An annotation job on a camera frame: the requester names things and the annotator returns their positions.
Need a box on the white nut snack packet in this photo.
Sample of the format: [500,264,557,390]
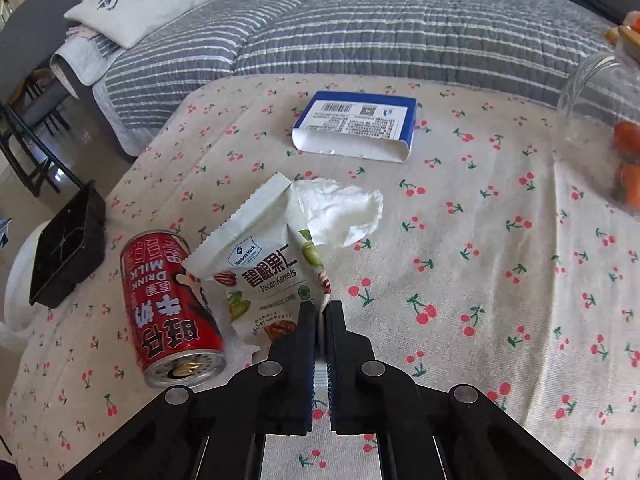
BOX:
[181,171,333,356]

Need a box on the white plastic trash bin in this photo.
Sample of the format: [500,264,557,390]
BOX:
[0,217,51,348]

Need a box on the white deer print pillow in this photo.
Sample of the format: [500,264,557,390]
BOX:
[63,0,224,50]

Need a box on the bag of oranges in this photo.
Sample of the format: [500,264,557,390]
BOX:
[604,10,640,58]

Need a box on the grey chair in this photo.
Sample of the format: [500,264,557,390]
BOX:
[0,0,83,198]

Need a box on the grey striped quilt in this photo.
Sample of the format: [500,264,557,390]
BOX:
[49,0,621,158]

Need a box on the blue and white cardboard box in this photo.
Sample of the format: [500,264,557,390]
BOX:
[291,91,418,164]

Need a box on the clear glass jar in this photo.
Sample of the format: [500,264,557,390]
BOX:
[556,52,640,211]

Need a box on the cherry print tablecloth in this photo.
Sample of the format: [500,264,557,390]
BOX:
[0,74,640,480]

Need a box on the red drink can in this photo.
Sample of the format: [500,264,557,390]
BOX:
[120,230,227,388]

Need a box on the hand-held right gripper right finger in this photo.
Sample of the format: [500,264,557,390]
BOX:
[324,300,586,480]

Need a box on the black plastic food tray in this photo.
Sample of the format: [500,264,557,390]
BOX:
[28,180,107,309]

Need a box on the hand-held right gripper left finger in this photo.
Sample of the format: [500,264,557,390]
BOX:
[60,301,318,480]

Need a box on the small orange tomato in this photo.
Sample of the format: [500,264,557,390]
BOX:
[617,161,640,203]
[614,121,640,160]

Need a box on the crumpled white tissue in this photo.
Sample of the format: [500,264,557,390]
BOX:
[291,176,384,248]

